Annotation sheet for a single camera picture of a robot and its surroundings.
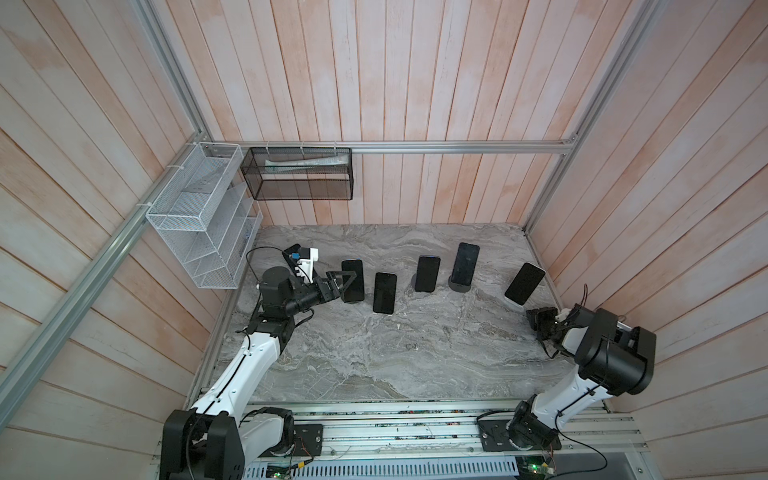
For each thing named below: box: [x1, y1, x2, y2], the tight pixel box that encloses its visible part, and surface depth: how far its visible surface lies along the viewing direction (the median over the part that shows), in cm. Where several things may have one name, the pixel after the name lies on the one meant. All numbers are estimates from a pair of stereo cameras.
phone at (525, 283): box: [504, 262, 547, 307], surface depth 96 cm
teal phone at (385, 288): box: [372, 272, 397, 315], surface depth 95 cm
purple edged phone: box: [451, 242, 480, 286], surface depth 99 cm
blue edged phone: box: [415, 255, 441, 293], surface depth 97 cm
